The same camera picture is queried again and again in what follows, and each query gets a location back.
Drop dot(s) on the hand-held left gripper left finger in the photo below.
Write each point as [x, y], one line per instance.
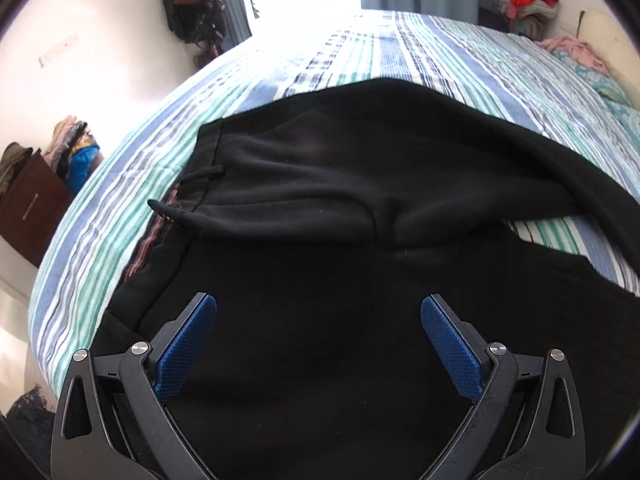
[185, 345]

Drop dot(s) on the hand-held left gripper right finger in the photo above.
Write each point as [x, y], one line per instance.
[450, 345]

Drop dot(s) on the black pants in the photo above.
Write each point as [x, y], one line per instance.
[320, 185]

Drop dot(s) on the dark lace cloth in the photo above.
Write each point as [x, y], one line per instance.
[30, 425]

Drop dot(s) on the blue bag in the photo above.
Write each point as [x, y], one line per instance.
[85, 165]

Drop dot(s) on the pile of beige clothes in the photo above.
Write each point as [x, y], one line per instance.
[62, 135]

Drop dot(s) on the olive green cloth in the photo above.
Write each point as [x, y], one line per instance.
[12, 162]

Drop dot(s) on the striped bed sheet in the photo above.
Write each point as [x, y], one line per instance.
[400, 50]

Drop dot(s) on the teal patterned pillow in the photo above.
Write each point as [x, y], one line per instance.
[615, 95]

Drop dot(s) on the pink cloth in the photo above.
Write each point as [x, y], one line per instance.
[575, 50]

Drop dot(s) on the black backpack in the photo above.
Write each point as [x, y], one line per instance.
[187, 10]

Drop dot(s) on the striped blue curtain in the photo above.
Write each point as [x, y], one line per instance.
[232, 0]

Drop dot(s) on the pile of colourful clothes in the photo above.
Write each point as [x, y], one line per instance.
[530, 5]

